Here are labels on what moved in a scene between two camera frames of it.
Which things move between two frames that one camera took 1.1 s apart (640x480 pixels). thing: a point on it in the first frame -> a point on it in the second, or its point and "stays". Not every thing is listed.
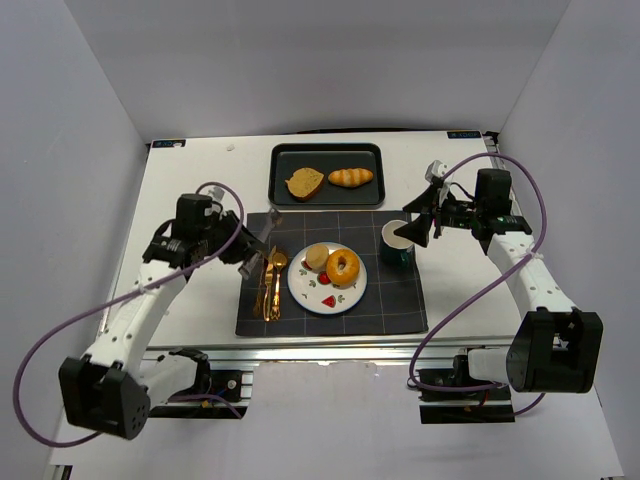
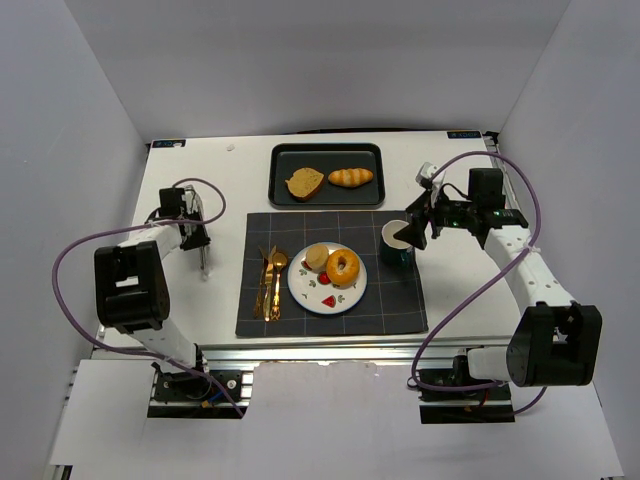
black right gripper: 435,215 stays
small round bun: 317,257 stays
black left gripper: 252,242 -> 198,240
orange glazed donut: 350,271 stays
